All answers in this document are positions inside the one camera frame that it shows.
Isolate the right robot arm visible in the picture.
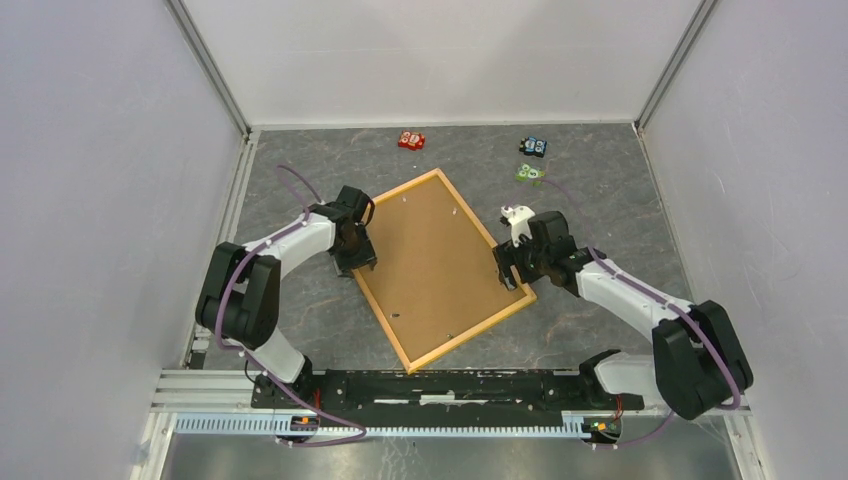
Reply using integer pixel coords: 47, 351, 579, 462
492, 205, 754, 420

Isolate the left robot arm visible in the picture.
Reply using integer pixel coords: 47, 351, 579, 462
195, 186, 377, 408

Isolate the wooden picture frame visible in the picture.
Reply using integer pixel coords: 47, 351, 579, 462
351, 168, 539, 376

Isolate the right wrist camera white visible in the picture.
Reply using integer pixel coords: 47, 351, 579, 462
500, 205, 536, 247

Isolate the black blue toy block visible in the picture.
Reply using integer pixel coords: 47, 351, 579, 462
518, 136, 548, 158

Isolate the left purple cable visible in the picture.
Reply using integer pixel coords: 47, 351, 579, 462
213, 164, 368, 449

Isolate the aluminium rail base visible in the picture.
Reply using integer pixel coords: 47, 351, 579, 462
149, 369, 753, 441

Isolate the red toy block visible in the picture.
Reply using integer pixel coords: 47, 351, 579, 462
397, 130, 426, 151

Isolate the green toy block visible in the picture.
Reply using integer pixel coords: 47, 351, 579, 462
514, 163, 546, 186

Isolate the brown cardboard backing board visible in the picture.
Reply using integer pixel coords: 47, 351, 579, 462
358, 176, 529, 364

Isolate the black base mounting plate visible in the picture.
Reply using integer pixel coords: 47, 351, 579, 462
250, 368, 645, 429

